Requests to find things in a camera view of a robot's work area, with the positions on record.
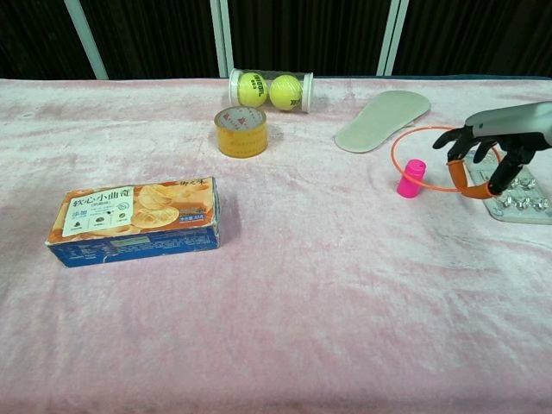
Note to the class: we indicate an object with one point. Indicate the clear tennis ball tube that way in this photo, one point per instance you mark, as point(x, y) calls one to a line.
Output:
point(307, 92)

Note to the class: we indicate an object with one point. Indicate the yellow tennis ball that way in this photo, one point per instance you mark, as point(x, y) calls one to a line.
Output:
point(285, 92)
point(253, 90)

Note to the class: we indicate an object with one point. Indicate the yellow packing tape roll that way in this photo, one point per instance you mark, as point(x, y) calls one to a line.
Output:
point(241, 138)

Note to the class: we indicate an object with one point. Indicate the black and grey right robot hand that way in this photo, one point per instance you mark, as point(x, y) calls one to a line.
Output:
point(513, 123)

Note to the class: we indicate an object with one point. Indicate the orange and blue cookie box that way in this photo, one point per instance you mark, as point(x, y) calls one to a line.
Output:
point(138, 215)

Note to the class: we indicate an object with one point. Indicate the white partition post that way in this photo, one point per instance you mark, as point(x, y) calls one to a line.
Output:
point(88, 43)
point(392, 39)
point(222, 39)

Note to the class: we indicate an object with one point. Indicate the pink plush table cloth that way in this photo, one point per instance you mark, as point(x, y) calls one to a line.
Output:
point(276, 310)

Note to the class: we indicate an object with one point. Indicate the blister pack of clips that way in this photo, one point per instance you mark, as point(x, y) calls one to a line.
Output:
point(524, 202)

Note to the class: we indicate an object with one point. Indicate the small pink object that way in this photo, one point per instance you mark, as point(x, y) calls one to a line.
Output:
point(410, 181)

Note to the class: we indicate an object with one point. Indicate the grey shoe insole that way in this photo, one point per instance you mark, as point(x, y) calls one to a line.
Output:
point(379, 123)

